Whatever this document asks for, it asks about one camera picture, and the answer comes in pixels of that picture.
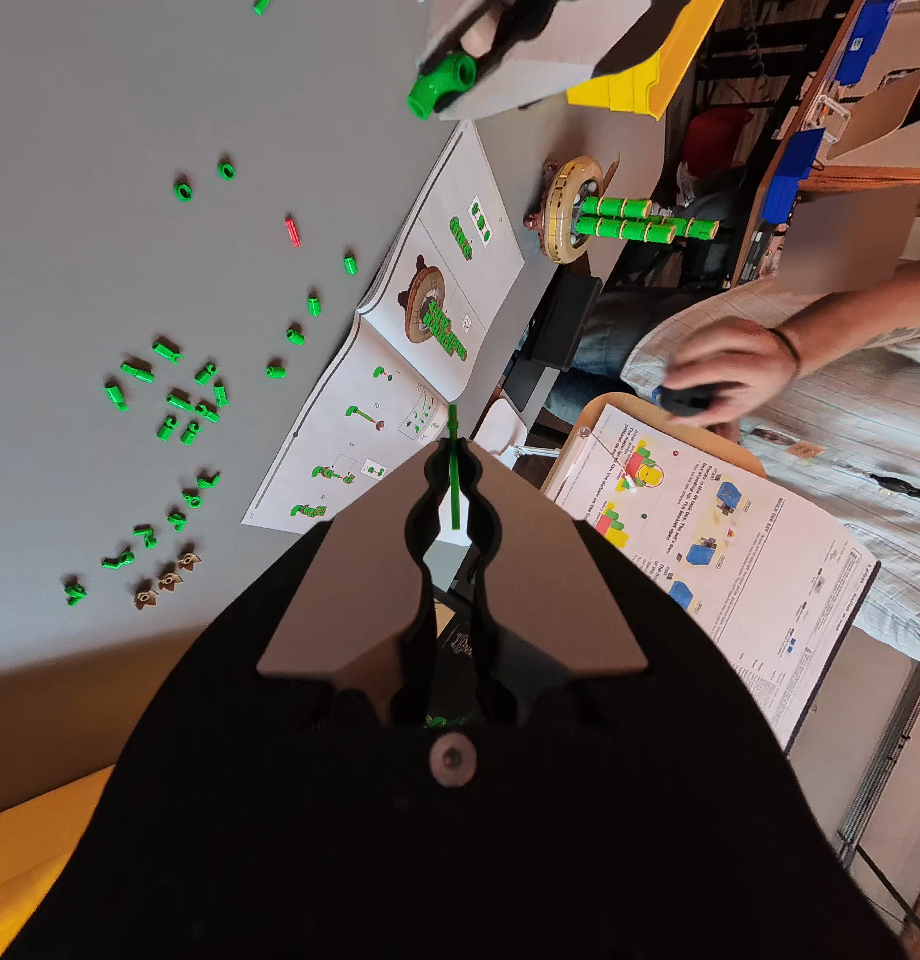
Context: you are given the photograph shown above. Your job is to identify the another person's forearm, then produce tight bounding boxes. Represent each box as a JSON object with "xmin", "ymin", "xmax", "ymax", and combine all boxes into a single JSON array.
[{"xmin": 786, "ymin": 258, "xmax": 920, "ymax": 372}]

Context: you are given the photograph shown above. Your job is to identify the green lego joint assembly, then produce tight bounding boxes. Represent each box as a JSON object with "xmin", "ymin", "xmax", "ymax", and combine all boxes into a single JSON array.
[{"xmin": 407, "ymin": 52, "xmax": 478, "ymax": 121}]

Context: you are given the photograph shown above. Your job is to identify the scattered small green lego pieces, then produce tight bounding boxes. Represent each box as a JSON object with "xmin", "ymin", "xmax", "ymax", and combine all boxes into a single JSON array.
[{"xmin": 62, "ymin": 337, "xmax": 232, "ymax": 607}]

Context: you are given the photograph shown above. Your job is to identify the wooden clipboard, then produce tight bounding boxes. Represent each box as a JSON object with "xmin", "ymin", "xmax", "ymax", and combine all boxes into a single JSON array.
[{"xmin": 580, "ymin": 391, "xmax": 768, "ymax": 481}]

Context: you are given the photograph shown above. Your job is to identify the yellow plastic bin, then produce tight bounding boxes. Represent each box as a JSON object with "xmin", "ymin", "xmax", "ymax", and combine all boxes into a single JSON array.
[
  {"xmin": 566, "ymin": 0, "xmax": 727, "ymax": 121},
  {"xmin": 0, "ymin": 765, "xmax": 116, "ymax": 960}
]

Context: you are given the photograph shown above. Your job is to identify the thin green lego rod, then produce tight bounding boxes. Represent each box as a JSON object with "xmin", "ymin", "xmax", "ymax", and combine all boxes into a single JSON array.
[{"xmin": 446, "ymin": 405, "xmax": 462, "ymax": 532}]

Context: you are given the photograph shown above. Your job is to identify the white stand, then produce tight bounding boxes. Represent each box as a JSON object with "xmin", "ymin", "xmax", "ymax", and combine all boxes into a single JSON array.
[{"xmin": 471, "ymin": 408, "xmax": 562, "ymax": 470}]

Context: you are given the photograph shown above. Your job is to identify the black rounded device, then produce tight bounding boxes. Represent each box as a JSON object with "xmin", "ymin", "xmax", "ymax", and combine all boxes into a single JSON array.
[{"xmin": 658, "ymin": 382, "xmax": 742, "ymax": 417}]

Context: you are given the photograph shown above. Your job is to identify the red bag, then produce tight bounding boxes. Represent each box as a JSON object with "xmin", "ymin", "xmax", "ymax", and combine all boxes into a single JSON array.
[{"xmin": 681, "ymin": 105, "xmax": 753, "ymax": 177}]

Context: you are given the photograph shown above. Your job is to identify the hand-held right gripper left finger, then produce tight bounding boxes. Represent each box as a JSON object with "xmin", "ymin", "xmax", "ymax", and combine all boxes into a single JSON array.
[{"xmin": 257, "ymin": 441, "xmax": 441, "ymax": 687}]

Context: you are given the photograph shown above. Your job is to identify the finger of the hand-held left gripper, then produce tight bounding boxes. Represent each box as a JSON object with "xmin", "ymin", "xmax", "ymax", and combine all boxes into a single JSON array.
[
  {"xmin": 417, "ymin": 0, "xmax": 509, "ymax": 72},
  {"xmin": 436, "ymin": 0, "xmax": 652, "ymax": 120}
]

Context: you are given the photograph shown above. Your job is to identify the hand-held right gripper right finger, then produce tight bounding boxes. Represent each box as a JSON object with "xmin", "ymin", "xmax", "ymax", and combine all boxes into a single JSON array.
[{"xmin": 469, "ymin": 441, "xmax": 648, "ymax": 702}]

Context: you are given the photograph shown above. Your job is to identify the blue plastic bin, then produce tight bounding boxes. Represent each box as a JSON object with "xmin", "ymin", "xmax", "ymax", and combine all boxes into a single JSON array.
[
  {"xmin": 835, "ymin": 0, "xmax": 899, "ymax": 84},
  {"xmin": 760, "ymin": 127, "xmax": 828, "ymax": 222}
]

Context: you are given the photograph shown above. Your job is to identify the lego bamboo plant model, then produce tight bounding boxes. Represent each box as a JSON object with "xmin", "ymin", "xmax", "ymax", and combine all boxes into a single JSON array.
[{"xmin": 523, "ymin": 156, "xmax": 721, "ymax": 265}]

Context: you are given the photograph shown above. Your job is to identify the lego instruction booklet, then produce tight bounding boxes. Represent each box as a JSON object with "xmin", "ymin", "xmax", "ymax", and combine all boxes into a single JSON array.
[{"xmin": 242, "ymin": 120, "xmax": 526, "ymax": 535}]

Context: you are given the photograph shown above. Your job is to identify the row of green round bricks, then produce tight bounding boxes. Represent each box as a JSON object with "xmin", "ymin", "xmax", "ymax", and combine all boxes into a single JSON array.
[{"xmin": 266, "ymin": 253, "xmax": 359, "ymax": 380}]

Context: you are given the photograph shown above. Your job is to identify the laminated instruction sheet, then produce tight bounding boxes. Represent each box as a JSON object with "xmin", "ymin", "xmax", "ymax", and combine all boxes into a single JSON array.
[{"xmin": 544, "ymin": 405, "xmax": 881, "ymax": 751}]

